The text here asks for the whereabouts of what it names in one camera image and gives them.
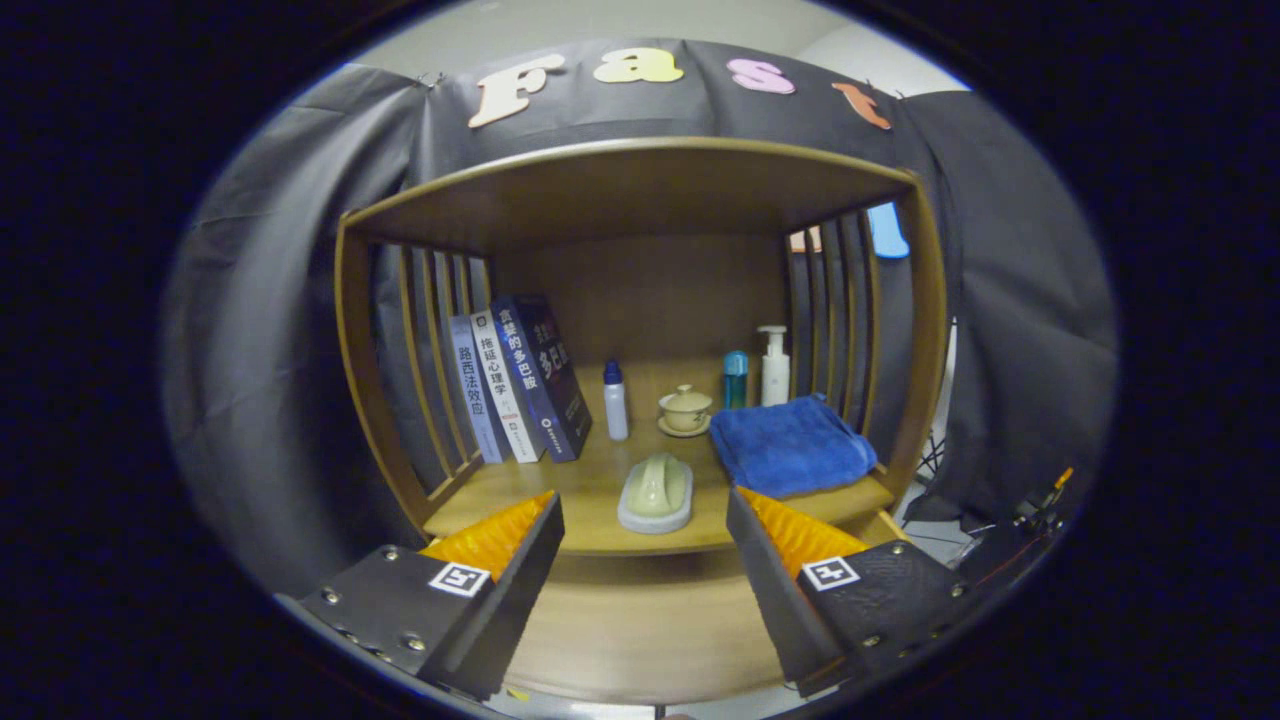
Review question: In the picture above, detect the light blue book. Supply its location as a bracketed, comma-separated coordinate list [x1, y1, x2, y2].
[448, 314, 507, 465]

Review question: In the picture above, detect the white bottle with blue cap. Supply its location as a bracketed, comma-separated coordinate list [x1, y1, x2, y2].
[602, 360, 630, 442]

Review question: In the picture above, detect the wooden bamboo cabinet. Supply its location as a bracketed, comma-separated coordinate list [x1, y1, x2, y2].
[333, 137, 949, 557]

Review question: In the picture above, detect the dark blue book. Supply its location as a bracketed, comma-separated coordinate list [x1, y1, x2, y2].
[490, 294, 593, 463]

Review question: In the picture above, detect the blue folded towel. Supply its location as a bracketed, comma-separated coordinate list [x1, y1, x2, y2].
[709, 394, 879, 500]

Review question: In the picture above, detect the beige lidded teacup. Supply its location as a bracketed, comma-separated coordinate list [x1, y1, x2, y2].
[657, 384, 714, 438]

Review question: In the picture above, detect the wooden countertop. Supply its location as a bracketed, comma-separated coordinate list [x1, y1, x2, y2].
[423, 420, 896, 557]

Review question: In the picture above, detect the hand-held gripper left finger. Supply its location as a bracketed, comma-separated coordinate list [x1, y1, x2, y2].
[297, 490, 566, 701]

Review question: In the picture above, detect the black device with red cables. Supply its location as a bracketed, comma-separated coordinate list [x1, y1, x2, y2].
[960, 466, 1081, 591]

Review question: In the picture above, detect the green brush with white base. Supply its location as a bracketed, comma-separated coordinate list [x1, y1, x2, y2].
[617, 452, 694, 535]

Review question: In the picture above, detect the black backdrop cloth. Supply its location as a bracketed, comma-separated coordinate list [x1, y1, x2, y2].
[160, 38, 1119, 601]

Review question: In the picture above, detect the white pump bottle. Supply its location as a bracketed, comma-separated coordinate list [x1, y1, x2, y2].
[757, 325, 791, 407]

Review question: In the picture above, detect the white book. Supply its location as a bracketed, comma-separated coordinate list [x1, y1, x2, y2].
[470, 308, 547, 464]

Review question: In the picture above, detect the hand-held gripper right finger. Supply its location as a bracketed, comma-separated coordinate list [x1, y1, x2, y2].
[726, 486, 986, 698]

